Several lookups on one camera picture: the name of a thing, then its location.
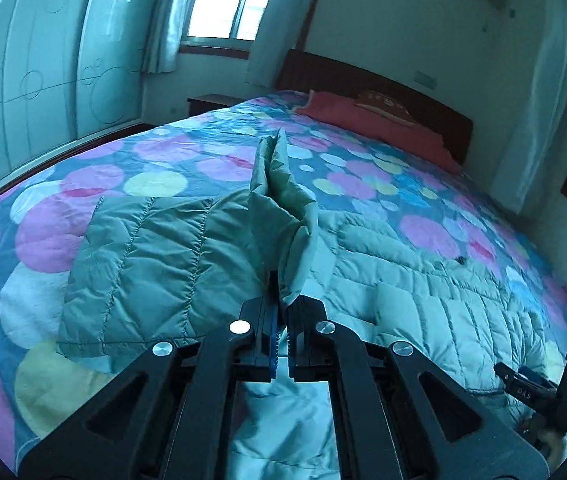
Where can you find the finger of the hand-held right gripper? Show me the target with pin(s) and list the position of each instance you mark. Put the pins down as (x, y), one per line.
(523, 382)

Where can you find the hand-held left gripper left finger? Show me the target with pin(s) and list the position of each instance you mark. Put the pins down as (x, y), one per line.
(274, 355)

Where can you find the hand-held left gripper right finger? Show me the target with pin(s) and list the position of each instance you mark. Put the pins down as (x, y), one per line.
(294, 355)

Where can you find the green puffer jacket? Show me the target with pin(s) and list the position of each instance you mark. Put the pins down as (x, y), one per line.
(163, 260)

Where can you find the person's right hand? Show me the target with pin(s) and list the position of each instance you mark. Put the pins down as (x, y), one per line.
(557, 454)

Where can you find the dotted bed cover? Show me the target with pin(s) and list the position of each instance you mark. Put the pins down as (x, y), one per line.
(113, 180)

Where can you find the red pillow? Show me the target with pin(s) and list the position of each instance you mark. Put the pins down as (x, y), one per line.
(388, 120)

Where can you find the long white curtain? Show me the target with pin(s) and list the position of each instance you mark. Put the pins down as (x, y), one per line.
(538, 110)

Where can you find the wooden nightstand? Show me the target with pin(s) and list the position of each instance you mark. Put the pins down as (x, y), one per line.
(208, 101)

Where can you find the wooden headboard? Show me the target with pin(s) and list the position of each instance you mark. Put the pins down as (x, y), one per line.
(323, 67)

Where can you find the short white curtain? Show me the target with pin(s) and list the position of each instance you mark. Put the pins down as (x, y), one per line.
(168, 15)
(283, 25)

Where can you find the bright window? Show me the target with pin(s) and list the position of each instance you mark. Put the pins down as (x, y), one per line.
(233, 0)

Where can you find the patterned sliding-door wardrobe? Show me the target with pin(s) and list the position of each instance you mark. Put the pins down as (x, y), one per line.
(38, 75)

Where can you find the wall socket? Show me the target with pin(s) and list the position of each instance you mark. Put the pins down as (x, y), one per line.
(425, 79)

